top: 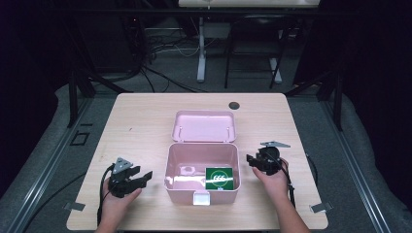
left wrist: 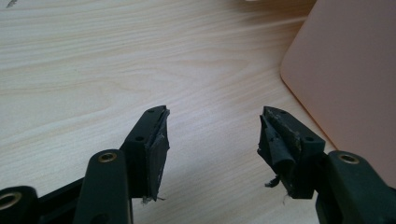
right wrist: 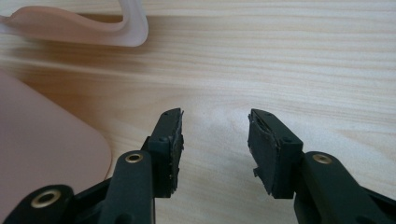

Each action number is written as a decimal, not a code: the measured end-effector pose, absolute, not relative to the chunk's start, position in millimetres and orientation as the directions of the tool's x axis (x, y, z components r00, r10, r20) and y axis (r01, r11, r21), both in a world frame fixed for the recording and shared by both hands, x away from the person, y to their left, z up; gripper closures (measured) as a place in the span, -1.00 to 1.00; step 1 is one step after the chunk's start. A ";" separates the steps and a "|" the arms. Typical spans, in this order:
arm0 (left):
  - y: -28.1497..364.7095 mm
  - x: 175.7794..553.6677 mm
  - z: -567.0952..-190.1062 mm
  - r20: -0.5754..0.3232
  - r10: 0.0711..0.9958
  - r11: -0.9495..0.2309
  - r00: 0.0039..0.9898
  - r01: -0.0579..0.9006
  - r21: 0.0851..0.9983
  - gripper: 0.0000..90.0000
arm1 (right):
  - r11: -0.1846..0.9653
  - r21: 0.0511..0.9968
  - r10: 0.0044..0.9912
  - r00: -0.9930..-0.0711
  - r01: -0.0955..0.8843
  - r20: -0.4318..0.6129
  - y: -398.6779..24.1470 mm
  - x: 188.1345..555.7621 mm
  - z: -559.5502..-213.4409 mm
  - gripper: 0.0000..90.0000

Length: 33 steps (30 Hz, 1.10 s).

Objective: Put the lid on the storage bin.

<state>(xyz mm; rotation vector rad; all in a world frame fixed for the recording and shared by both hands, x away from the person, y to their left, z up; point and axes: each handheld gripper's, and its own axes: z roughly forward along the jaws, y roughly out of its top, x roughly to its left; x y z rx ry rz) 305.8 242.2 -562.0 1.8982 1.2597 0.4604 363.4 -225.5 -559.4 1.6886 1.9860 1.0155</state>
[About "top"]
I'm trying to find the black chair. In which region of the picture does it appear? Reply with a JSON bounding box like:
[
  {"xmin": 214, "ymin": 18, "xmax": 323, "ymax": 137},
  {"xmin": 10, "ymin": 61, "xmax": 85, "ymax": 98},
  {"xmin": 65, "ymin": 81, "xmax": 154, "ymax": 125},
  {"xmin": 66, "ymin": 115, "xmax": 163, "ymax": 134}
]
[{"xmin": 223, "ymin": 14, "xmax": 294, "ymax": 90}]

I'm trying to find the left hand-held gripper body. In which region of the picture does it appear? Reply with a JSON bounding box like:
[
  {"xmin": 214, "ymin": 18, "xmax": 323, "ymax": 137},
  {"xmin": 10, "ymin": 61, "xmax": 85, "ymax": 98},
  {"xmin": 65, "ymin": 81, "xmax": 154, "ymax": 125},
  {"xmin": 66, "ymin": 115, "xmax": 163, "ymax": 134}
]
[{"xmin": 108, "ymin": 157, "xmax": 137, "ymax": 199}]

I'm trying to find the green packet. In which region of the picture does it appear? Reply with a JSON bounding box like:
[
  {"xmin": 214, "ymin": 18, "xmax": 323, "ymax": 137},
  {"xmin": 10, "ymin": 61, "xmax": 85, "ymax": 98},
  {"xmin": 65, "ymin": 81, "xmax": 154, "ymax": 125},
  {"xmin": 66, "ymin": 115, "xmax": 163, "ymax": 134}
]
[{"xmin": 205, "ymin": 167, "xmax": 235, "ymax": 191}]

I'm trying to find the black cable loop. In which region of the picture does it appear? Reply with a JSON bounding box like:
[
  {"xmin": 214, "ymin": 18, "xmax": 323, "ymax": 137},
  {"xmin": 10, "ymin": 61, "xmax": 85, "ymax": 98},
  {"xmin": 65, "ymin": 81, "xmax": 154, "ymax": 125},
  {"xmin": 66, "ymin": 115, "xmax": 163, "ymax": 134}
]
[{"xmin": 305, "ymin": 153, "xmax": 320, "ymax": 187}]

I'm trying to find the black horizontal frame bar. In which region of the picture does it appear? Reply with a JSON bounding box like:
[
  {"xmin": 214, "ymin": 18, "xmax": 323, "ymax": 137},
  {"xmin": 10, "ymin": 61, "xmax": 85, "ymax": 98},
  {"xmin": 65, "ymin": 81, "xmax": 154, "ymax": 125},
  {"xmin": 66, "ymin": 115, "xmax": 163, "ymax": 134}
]
[{"xmin": 62, "ymin": 7, "xmax": 326, "ymax": 17}]

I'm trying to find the black frame post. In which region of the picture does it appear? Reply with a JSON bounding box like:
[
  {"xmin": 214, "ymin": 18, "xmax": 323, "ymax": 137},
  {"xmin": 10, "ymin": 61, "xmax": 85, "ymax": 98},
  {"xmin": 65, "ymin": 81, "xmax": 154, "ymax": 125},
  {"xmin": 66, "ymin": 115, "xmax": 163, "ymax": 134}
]
[
  {"xmin": 67, "ymin": 68, "xmax": 80, "ymax": 129},
  {"xmin": 332, "ymin": 68, "xmax": 344, "ymax": 132}
]

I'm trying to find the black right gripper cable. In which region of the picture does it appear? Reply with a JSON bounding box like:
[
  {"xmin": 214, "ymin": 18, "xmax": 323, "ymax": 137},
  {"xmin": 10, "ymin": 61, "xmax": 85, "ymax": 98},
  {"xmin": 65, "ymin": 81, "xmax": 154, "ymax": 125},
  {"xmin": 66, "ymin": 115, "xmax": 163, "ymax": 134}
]
[{"xmin": 280, "ymin": 158, "xmax": 297, "ymax": 209}]

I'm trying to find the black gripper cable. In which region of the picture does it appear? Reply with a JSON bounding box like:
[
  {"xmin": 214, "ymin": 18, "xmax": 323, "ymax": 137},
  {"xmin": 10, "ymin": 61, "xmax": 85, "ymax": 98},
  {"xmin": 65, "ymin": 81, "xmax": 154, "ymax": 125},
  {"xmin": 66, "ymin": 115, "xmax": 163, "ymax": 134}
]
[
  {"xmin": 280, "ymin": 158, "xmax": 297, "ymax": 209},
  {"xmin": 96, "ymin": 164, "xmax": 117, "ymax": 226}
]

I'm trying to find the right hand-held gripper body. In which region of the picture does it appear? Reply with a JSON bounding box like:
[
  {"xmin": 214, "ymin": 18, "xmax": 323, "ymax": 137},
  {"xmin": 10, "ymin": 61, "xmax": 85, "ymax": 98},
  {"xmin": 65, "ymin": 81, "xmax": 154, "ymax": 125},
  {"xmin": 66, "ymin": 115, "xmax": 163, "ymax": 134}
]
[{"xmin": 257, "ymin": 140, "xmax": 292, "ymax": 176}]

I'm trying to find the person's right hand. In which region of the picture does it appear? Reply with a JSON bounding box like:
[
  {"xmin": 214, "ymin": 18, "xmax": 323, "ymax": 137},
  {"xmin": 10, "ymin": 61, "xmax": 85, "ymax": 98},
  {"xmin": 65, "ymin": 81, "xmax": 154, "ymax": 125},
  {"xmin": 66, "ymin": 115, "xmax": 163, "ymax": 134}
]
[{"xmin": 252, "ymin": 157, "xmax": 292, "ymax": 204}]

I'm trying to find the person's left hand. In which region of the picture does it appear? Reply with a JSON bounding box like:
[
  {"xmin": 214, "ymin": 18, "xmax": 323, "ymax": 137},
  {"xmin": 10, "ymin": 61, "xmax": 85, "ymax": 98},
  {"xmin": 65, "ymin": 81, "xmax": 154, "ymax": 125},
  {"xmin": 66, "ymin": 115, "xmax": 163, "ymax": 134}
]
[{"xmin": 100, "ymin": 188, "xmax": 143, "ymax": 226}]

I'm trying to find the metal table bracket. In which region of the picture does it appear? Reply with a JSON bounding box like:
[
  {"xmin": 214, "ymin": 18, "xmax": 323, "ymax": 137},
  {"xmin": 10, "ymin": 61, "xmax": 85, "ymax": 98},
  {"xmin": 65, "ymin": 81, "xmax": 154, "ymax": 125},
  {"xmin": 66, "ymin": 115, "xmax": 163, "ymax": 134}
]
[
  {"xmin": 63, "ymin": 201, "xmax": 86, "ymax": 213},
  {"xmin": 309, "ymin": 201, "xmax": 333, "ymax": 215}
]

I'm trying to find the white desk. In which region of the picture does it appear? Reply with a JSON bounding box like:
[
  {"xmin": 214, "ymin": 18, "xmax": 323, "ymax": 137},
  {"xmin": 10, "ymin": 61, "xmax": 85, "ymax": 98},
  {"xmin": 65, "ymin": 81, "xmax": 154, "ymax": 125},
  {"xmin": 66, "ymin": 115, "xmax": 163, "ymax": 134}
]
[{"xmin": 177, "ymin": 0, "xmax": 322, "ymax": 84}]

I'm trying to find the aluminium floor rail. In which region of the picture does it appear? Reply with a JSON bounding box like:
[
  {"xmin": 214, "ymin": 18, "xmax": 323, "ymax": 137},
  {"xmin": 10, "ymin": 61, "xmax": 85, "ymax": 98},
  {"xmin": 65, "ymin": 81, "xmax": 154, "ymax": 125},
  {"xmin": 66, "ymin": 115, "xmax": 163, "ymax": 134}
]
[
  {"xmin": 4, "ymin": 96, "xmax": 95, "ymax": 233},
  {"xmin": 320, "ymin": 99, "xmax": 394, "ymax": 233}
]

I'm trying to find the black floor cable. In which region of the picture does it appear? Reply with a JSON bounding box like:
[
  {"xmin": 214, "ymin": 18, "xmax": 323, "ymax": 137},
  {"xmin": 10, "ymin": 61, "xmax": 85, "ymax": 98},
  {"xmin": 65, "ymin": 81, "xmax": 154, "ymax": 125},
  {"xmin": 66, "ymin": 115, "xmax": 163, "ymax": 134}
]
[{"xmin": 21, "ymin": 172, "xmax": 87, "ymax": 233}]

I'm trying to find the pink plastic box with lid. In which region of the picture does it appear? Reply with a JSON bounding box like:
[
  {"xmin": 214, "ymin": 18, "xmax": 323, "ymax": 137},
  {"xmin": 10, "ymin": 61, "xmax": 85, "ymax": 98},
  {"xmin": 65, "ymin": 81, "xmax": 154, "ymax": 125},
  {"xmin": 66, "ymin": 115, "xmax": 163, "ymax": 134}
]
[{"xmin": 163, "ymin": 110, "xmax": 243, "ymax": 207}]

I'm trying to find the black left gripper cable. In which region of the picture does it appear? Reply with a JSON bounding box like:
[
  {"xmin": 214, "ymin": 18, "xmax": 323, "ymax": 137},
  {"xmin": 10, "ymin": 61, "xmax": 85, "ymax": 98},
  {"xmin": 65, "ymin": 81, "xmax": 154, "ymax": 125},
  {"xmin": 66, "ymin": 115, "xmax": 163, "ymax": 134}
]
[{"xmin": 96, "ymin": 164, "xmax": 117, "ymax": 226}]

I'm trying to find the tangle of floor cables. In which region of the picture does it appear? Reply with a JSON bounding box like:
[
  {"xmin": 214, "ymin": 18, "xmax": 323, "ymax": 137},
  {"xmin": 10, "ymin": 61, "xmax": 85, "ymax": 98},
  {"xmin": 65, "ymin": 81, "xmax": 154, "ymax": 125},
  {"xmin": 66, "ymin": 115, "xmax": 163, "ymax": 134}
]
[{"xmin": 139, "ymin": 27, "xmax": 210, "ymax": 94}]

